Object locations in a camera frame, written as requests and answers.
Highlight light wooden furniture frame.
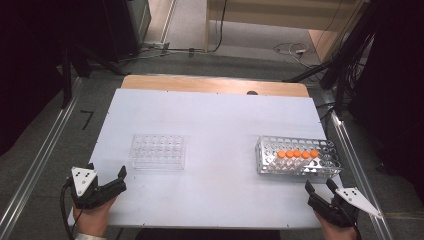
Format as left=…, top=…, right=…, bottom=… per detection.
left=204, top=0, right=372, bottom=64

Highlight person's left hand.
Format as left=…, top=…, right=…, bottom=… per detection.
left=72, top=195, right=118, bottom=239

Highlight person's white sleeve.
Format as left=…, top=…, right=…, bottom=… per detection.
left=74, top=232, right=108, bottom=240

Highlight black stand legs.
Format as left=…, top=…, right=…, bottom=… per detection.
left=60, top=42, right=129, bottom=110

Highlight hanging black cable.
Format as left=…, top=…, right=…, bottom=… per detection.
left=211, top=0, right=229, bottom=54

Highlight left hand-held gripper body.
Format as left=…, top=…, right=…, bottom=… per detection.
left=69, top=166, right=118, bottom=211

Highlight wooden table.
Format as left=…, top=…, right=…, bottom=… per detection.
left=120, top=74, right=311, bottom=99

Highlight black cabinet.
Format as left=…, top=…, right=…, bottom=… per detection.
left=68, top=0, right=153, bottom=64

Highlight white work board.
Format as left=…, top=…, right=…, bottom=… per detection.
left=66, top=87, right=359, bottom=231

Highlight person's right hand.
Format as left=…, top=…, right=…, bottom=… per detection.
left=313, top=210, right=358, bottom=240

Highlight perforated metal tube rack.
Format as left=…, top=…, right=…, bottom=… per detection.
left=254, top=134, right=344, bottom=178

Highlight person's dark clothing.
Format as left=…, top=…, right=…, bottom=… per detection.
left=134, top=228, right=282, bottom=240

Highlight clear plastic tube rack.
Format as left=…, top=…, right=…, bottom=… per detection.
left=128, top=133, right=186, bottom=171

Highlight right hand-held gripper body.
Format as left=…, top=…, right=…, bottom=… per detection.
left=308, top=186, right=383, bottom=229

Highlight white floor cable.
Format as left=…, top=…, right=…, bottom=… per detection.
left=272, top=41, right=312, bottom=65

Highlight grey power strip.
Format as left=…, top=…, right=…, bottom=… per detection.
left=142, top=41, right=171, bottom=52

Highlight black stand with cables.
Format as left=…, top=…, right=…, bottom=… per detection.
left=282, top=0, right=379, bottom=118

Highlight left hand-held gripper black cable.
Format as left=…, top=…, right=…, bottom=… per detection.
left=59, top=178, right=84, bottom=240

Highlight aluminium floor rail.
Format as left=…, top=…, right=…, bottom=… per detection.
left=0, top=77, right=85, bottom=236
left=319, top=89, right=395, bottom=240

